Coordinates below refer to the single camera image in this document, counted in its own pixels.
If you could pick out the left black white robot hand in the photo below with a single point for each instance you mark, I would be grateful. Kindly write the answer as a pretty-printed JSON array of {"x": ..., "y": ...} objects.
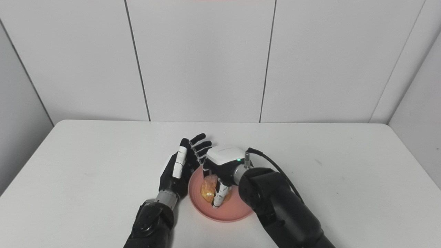
[{"x": 179, "y": 168}]

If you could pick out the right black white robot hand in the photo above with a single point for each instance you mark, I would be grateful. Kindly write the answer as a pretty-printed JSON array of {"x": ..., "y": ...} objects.
[{"x": 222, "y": 165}]

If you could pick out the cream puff pastry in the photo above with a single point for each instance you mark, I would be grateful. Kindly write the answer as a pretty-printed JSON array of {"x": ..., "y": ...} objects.
[{"x": 208, "y": 188}]

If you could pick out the pink round plate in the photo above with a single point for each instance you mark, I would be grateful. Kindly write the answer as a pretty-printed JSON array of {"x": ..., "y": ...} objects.
[{"x": 237, "y": 206}]

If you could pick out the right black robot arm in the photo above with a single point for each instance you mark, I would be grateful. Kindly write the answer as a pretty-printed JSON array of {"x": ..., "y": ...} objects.
[{"x": 275, "y": 206}]

